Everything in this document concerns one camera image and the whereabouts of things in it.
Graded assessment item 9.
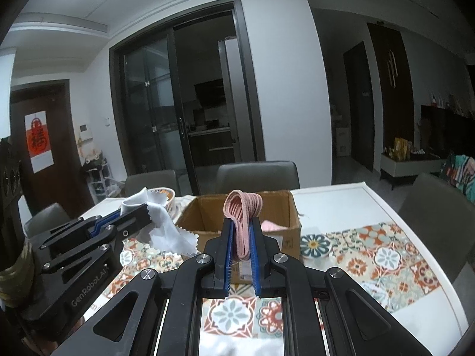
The white cloth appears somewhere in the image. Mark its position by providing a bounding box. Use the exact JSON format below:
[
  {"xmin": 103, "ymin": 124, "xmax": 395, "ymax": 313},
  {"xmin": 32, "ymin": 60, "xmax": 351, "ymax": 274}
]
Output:
[{"xmin": 121, "ymin": 187, "xmax": 198, "ymax": 256}]

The white low cabinet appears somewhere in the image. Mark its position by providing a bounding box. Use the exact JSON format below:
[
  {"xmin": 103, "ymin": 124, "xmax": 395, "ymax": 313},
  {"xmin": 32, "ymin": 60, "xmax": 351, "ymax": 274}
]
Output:
[{"xmin": 379, "ymin": 152, "xmax": 445, "ymax": 189}]

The grey chair back centre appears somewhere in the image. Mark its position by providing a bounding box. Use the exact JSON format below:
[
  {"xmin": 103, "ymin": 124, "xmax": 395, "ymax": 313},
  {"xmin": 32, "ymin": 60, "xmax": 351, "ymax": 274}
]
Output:
[{"xmin": 215, "ymin": 161, "xmax": 300, "ymax": 194}]

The black sliding glass door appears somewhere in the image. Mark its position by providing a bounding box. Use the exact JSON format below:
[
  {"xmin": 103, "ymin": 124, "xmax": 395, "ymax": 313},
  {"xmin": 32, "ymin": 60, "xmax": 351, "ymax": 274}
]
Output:
[{"xmin": 109, "ymin": 0, "xmax": 265, "ymax": 195}]

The dark wooden door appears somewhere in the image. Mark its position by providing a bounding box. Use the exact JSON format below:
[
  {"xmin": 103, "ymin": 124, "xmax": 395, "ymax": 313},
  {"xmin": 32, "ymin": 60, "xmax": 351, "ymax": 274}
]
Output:
[{"xmin": 10, "ymin": 80, "xmax": 94, "ymax": 218}]

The dusty pink knit item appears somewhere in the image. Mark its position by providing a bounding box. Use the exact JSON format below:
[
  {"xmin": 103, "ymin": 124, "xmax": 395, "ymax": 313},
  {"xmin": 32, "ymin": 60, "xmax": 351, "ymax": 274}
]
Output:
[{"xmin": 223, "ymin": 190, "xmax": 262, "ymax": 261}]

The grey chair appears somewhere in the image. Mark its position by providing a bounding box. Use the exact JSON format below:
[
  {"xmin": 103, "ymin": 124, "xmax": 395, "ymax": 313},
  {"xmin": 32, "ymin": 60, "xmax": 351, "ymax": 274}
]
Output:
[
  {"xmin": 23, "ymin": 203, "xmax": 71, "ymax": 238},
  {"xmin": 124, "ymin": 170, "xmax": 181, "ymax": 197},
  {"xmin": 398, "ymin": 173, "xmax": 474, "ymax": 282},
  {"xmin": 215, "ymin": 161, "xmax": 300, "ymax": 194}
]

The brown cardboard box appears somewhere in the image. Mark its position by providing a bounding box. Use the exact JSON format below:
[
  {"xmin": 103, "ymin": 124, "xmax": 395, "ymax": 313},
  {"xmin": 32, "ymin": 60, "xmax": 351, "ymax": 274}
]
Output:
[{"xmin": 175, "ymin": 189, "xmax": 302, "ymax": 285}]

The grey chair back left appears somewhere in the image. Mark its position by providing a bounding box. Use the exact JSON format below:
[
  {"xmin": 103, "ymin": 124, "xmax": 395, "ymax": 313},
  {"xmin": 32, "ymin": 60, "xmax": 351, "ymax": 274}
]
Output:
[{"xmin": 124, "ymin": 170, "xmax": 181, "ymax": 197}]

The white fruit basket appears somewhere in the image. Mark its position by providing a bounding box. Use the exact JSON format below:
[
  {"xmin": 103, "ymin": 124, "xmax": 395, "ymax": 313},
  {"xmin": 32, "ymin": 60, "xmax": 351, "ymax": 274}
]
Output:
[{"xmin": 147, "ymin": 187, "xmax": 176, "ymax": 217}]

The patterned tablecloth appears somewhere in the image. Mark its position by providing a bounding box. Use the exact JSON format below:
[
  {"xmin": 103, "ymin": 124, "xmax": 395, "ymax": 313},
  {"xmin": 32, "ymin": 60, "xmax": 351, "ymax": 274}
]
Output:
[{"xmin": 73, "ymin": 181, "xmax": 470, "ymax": 356}]

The white wall intercom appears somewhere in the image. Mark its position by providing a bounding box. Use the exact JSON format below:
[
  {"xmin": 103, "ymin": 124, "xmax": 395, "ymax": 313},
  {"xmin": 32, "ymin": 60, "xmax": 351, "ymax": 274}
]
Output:
[{"xmin": 79, "ymin": 124, "xmax": 94, "ymax": 142}]

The white shoe rack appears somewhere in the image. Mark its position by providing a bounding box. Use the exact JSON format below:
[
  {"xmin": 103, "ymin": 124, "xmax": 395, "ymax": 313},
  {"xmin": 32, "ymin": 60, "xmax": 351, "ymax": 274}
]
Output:
[{"xmin": 81, "ymin": 152, "xmax": 113, "ymax": 204}]

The colourful clothes pile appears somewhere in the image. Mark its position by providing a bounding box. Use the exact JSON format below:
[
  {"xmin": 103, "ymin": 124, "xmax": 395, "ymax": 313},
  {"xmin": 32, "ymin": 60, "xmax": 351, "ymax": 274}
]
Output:
[{"xmin": 440, "ymin": 154, "xmax": 475, "ymax": 203}]

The grey chair left side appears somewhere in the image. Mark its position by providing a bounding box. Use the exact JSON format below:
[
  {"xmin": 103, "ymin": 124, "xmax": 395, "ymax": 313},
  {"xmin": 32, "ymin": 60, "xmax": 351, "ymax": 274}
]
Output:
[{"xmin": 23, "ymin": 203, "xmax": 71, "ymax": 238}]

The pink fuzzy fabric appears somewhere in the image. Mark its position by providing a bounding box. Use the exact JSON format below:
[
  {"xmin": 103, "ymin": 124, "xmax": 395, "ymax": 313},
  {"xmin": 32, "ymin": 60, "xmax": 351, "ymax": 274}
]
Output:
[{"xmin": 261, "ymin": 220, "xmax": 287, "ymax": 233}]

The grey chair right side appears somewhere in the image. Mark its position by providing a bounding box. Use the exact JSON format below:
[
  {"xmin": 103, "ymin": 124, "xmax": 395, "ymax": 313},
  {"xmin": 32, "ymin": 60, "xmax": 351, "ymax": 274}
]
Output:
[{"xmin": 398, "ymin": 173, "xmax": 474, "ymax": 282}]

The red fu door poster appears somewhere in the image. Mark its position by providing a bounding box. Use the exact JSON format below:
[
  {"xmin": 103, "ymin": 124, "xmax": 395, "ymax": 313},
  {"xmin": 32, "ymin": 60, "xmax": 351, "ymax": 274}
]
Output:
[{"xmin": 24, "ymin": 110, "xmax": 54, "ymax": 174}]

